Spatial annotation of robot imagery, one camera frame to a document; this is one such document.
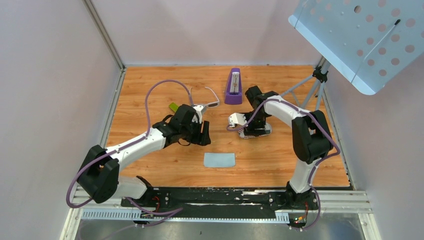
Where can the light blue cleaning cloth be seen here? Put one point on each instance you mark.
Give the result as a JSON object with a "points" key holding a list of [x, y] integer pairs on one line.
{"points": [[219, 160]]}

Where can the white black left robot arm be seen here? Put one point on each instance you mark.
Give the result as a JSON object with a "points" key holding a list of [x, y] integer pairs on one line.
{"points": [[100, 171]]}

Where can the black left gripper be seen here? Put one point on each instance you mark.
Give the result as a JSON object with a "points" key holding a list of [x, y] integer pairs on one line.
{"points": [[205, 139]]}

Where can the green rectangular block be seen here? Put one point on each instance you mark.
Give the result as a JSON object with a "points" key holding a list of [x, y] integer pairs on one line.
{"points": [[173, 106]]}

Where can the flag pattern glasses case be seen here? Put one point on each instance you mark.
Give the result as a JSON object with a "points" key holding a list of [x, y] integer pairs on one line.
{"points": [[247, 133]]}

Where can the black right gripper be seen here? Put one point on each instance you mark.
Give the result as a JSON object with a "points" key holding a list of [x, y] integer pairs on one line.
{"points": [[250, 130]]}

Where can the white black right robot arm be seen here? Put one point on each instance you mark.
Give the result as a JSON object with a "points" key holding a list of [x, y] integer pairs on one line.
{"points": [[311, 137]]}

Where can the aluminium frame rail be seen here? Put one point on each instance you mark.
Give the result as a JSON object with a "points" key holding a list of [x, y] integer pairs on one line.
{"points": [[337, 202]]}

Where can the light blue music stand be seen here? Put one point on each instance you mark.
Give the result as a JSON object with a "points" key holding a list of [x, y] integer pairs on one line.
{"points": [[375, 49]]}

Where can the purple metronome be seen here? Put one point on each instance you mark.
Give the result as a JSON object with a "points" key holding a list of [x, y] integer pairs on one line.
{"points": [[233, 91]]}

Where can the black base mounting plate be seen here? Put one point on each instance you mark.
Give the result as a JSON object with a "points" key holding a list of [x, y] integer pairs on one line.
{"points": [[224, 202]]}

